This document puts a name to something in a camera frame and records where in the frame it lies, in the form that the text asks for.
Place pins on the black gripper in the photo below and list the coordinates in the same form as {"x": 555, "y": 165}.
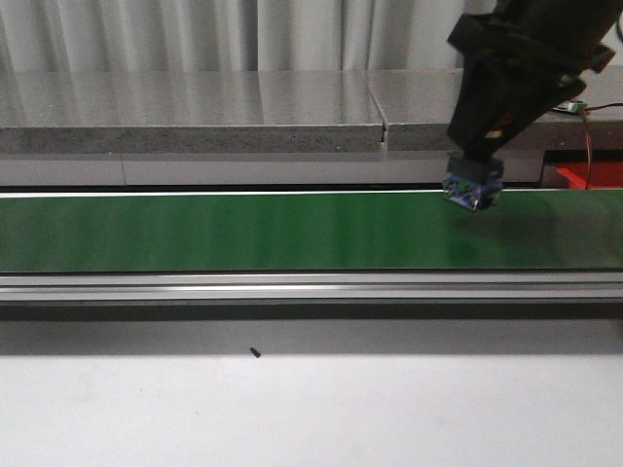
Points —
{"x": 495, "y": 103}

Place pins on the yellow mushroom push button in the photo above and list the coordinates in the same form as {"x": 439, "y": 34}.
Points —
{"x": 473, "y": 179}

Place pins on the small green circuit board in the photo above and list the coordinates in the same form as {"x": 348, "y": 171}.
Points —
{"x": 571, "y": 107}

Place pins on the red plastic tray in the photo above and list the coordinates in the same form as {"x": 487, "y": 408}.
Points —
{"x": 601, "y": 175}

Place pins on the green conveyor belt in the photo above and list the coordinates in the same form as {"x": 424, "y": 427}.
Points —
{"x": 320, "y": 231}

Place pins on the grey stone counter slab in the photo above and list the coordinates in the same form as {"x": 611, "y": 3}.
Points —
{"x": 158, "y": 112}

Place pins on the white corrugated curtain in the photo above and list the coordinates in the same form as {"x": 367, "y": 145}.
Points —
{"x": 192, "y": 36}

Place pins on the aluminium conveyor frame rail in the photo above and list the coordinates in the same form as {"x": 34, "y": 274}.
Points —
{"x": 559, "y": 286}

